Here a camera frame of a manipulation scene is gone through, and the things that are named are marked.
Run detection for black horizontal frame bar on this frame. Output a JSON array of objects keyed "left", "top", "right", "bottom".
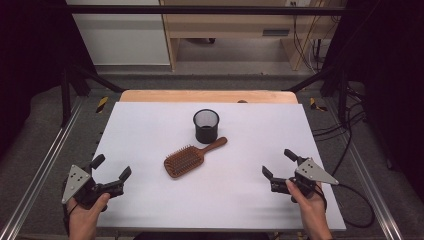
[{"left": 66, "top": 4, "right": 348, "bottom": 16}]

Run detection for black curtain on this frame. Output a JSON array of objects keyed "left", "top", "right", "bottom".
[
  {"left": 0, "top": 0, "right": 98, "bottom": 158},
  {"left": 323, "top": 0, "right": 424, "bottom": 201}
]

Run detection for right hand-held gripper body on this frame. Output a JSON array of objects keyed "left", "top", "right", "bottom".
[{"left": 270, "top": 155, "right": 340, "bottom": 204}]

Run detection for aluminium floor rail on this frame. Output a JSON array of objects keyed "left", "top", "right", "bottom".
[
  {"left": 0, "top": 96, "right": 84, "bottom": 240},
  {"left": 346, "top": 143, "right": 404, "bottom": 240}
]

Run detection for yellow black tape strip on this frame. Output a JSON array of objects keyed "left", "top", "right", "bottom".
[
  {"left": 309, "top": 97, "right": 328, "bottom": 113},
  {"left": 95, "top": 96, "right": 109, "bottom": 114}
]

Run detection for black floor cables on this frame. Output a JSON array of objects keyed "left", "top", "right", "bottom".
[{"left": 313, "top": 86, "right": 368, "bottom": 176}]

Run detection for person's right hand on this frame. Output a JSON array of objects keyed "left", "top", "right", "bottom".
[{"left": 285, "top": 179, "right": 334, "bottom": 240}]

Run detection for hanging cable bundle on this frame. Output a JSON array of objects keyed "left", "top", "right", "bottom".
[{"left": 291, "top": 1, "right": 334, "bottom": 74}]

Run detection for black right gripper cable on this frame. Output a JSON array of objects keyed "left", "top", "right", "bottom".
[{"left": 313, "top": 182, "right": 376, "bottom": 229}]

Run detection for light wooden desk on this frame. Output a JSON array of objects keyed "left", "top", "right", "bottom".
[{"left": 159, "top": 0, "right": 348, "bottom": 72}]

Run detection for grey desk label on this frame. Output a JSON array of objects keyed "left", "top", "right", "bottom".
[{"left": 262, "top": 29, "right": 291, "bottom": 37}]

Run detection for black mesh pen holder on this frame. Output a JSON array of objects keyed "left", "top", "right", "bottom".
[{"left": 192, "top": 108, "right": 221, "bottom": 145}]

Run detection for person's dark lap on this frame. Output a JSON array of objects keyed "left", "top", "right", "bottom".
[{"left": 133, "top": 231, "right": 271, "bottom": 240}]

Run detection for black metal stand leg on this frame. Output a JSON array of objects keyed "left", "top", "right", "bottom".
[
  {"left": 60, "top": 63, "right": 126, "bottom": 128},
  {"left": 283, "top": 64, "right": 349, "bottom": 123}
]

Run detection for white table cover sheet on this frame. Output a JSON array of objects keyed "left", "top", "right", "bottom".
[{"left": 89, "top": 101, "right": 347, "bottom": 233}]

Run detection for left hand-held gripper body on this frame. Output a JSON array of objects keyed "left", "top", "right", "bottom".
[{"left": 61, "top": 159, "right": 126, "bottom": 212}]

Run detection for white cabinet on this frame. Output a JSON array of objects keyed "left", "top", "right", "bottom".
[{"left": 65, "top": 0, "right": 171, "bottom": 66}]

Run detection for person's left hand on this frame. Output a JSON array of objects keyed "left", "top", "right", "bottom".
[{"left": 66, "top": 193, "right": 111, "bottom": 240}]

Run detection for brown wooden hairbrush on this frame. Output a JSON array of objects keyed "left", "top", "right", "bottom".
[{"left": 163, "top": 136, "right": 229, "bottom": 180}]

